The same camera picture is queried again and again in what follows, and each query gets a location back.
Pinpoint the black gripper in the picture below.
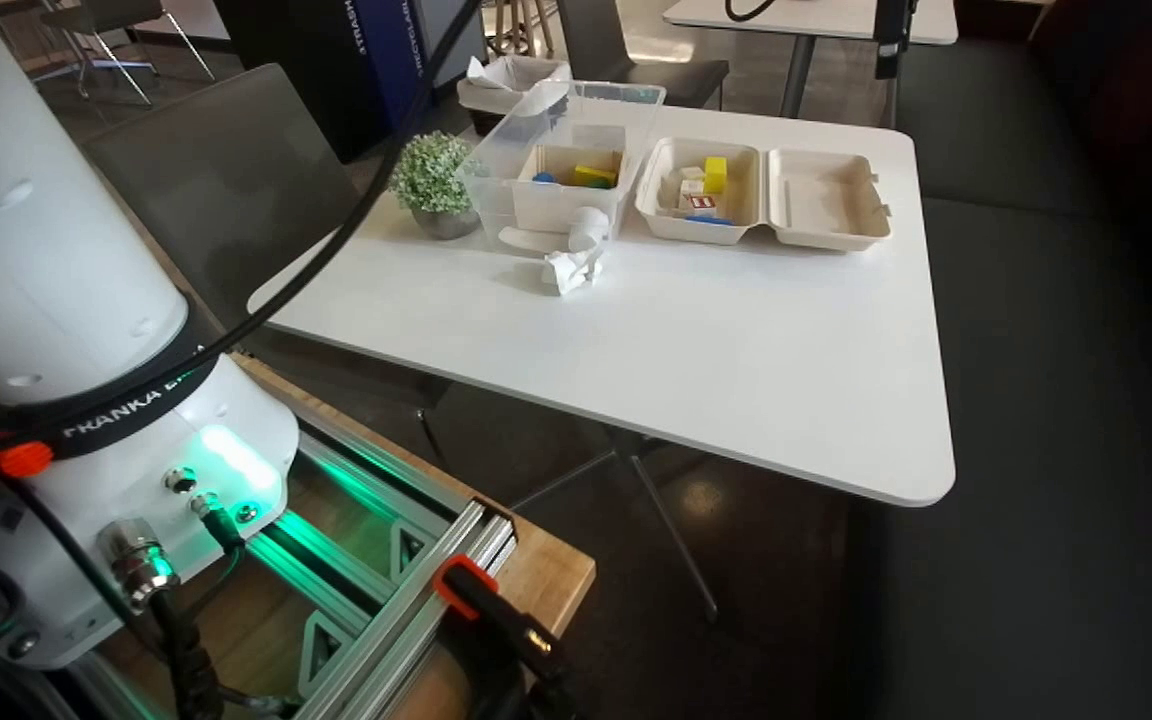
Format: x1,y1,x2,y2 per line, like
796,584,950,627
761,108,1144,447
871,0,921,80

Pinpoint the beige clamshell carton box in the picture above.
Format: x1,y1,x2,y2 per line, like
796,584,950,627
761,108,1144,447
628,134,894,257

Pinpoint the small white open box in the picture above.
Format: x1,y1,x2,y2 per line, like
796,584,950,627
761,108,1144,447
508,119,635,236

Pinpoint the white side table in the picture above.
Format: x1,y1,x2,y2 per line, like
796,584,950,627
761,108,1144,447
661,0,963,119

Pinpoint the yellow rectangular block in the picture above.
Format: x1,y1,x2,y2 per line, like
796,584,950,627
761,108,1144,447
699,154,737,199

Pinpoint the white block red print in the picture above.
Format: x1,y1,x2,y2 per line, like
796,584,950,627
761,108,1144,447
670,165,713,218

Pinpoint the clear plastic storage bin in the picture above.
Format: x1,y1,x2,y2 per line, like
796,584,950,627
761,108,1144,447
466,77,670,236

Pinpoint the yellow toy block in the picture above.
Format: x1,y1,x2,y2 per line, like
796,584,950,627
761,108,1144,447
570,157,623,188

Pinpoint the dark upholstered bench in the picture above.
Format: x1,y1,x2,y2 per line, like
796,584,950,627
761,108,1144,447
867,0,1152,720

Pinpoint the grey basket white liner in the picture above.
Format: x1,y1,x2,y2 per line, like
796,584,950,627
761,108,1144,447
456,54,575,119

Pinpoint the small green potted plant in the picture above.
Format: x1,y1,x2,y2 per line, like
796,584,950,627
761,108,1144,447
387,130,482,241

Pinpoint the dark cabinet blue panel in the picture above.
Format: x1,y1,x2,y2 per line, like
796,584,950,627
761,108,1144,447
212,0,487,170

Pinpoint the orange black clamp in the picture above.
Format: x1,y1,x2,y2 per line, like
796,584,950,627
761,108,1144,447
431,547,566,720

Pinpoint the dark metal frame chair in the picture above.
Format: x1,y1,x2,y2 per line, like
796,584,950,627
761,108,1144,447
556,0,737,114
77,59,366,342

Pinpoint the metal table leg frame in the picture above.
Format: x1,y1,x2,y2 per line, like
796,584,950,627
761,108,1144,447
409,375,729,627

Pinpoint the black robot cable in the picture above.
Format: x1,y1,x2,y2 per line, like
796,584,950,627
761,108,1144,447
190,0,487,372

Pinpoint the aluminium rail frame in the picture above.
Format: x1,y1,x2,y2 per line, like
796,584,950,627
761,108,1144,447
248,425,524,720

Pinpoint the black base power cable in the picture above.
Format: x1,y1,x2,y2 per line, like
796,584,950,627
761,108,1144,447
131,492,236,720

